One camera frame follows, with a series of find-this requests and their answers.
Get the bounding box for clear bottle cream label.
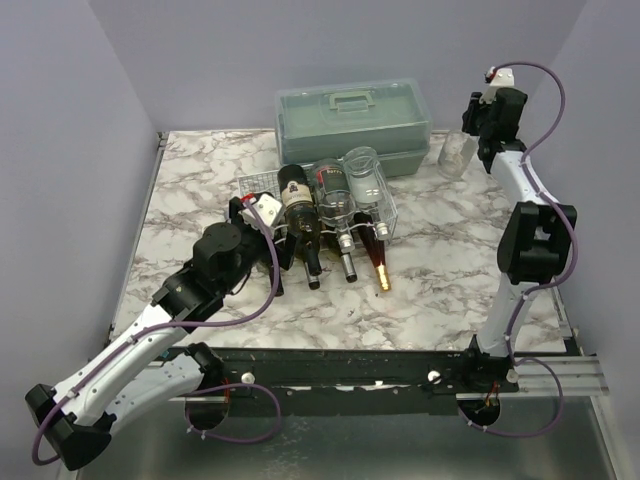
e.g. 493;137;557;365
437;130;478;180

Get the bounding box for dark wine bottle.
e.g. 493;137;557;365
277;164;322;276
260;225;284;297

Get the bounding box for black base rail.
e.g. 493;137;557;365
164;344;601;419

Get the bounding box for clear bottle dark label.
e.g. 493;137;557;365
311;158;356;253

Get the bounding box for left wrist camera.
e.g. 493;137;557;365
240;192;284;231

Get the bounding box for dark wine bottle upper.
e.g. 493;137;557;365
277;164;322;276

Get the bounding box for green plastic toolbox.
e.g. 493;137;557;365
275;79;433;178

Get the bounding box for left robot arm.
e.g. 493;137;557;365
25;192;284;470

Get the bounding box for dark bottle lower middle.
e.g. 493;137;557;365
304;262;321;290

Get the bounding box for dark bottle silver neck lower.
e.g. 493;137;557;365
323;230;358;283

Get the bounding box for dark wine bottle lower left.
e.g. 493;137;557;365
260;225;284;297

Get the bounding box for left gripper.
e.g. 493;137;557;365
219;200;301;295

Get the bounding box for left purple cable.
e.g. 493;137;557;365
32;199;284;464

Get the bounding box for white wire wine rack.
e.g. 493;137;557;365
234;158;399;274

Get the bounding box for red wine bottle gold cap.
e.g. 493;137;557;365
357;226;392;292

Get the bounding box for clear bottle silver cap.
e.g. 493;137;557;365
343;146;391;241

